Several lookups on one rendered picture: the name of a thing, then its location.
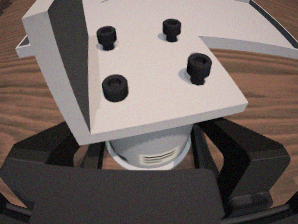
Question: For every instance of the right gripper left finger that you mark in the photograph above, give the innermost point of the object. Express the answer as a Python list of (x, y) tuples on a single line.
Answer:
[(57, 146)]

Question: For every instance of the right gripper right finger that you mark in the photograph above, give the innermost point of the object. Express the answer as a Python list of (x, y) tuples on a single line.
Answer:
[(252, 162)]

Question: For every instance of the black screw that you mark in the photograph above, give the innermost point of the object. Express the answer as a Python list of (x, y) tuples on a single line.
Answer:
[(115, 88), (171, 28), (198, 67), (106, 36)]

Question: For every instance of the white shallow tray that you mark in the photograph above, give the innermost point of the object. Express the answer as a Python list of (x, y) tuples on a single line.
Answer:
[(221, 24)]

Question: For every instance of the white l-shaped bracket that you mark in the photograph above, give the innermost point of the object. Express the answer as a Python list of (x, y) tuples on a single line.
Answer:
[(161, 95)]

